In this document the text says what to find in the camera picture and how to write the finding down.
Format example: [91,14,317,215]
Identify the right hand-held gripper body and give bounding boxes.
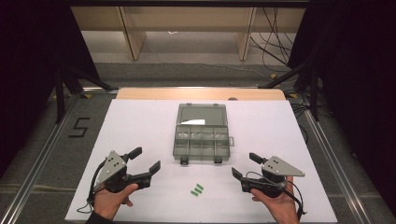
[241,155,306,199]

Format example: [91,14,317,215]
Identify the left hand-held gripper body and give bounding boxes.
[92,150,149,194]

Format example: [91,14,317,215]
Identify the grey transparent compartment box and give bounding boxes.
[172,103,235,165]

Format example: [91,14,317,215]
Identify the person's left hand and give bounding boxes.
[92,182,139,222]

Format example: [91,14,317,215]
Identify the person's right hand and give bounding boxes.
[250,175,301,224]

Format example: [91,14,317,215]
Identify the white table sheet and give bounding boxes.
[64,98,339,224]

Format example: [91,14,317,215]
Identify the black floor tape mark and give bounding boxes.
[68,117,92,139]

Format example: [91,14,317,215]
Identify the black metal stand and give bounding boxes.
[53,64,120,125]
[258,59,322,123]

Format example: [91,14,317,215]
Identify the black curtain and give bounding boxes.
[287,0,396,217]
[0,0,101,180]

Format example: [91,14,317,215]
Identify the beige wooden desk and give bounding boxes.
[70,6,307,62]

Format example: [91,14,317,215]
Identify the left hand-held gripper cable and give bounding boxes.
[76,160,108,215]

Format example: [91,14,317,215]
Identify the hand-held gripper cable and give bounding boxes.
[246,171,307,220]
[76,160,108,215]

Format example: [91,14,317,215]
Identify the right hand-held gripper cable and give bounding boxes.
[246,171,307,220]

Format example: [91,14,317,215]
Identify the aluminium floor rail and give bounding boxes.
[0,87,121,224]
[302,109,374,224]

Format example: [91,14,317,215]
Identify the black cable bundle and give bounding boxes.
[248,7,295,73]

